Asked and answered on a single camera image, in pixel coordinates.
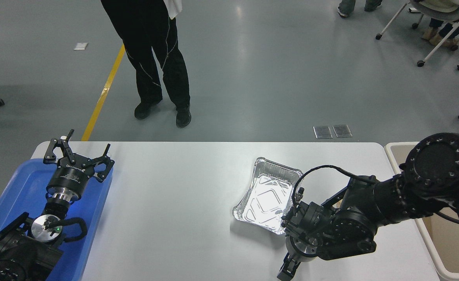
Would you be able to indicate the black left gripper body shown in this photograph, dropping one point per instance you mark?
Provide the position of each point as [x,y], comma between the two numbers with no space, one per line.
[70,177]

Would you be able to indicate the silver foil tray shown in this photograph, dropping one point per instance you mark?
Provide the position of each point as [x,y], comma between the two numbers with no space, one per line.
[266,195]

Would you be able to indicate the silver floor plate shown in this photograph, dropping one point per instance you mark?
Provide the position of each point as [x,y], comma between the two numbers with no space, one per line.
[323,132]
[342,131]

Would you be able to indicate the blue plastic tray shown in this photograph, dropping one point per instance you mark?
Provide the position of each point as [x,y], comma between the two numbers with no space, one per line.
[92,218]

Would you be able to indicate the person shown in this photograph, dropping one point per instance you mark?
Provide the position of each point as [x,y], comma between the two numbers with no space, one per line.
[444,33]
[147,50]
[346,8]

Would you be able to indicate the large pale bin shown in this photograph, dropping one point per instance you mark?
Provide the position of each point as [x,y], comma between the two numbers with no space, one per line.
[448,249]

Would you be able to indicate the white wheeled chair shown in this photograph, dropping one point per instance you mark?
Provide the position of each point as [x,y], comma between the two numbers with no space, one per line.
[440,11]

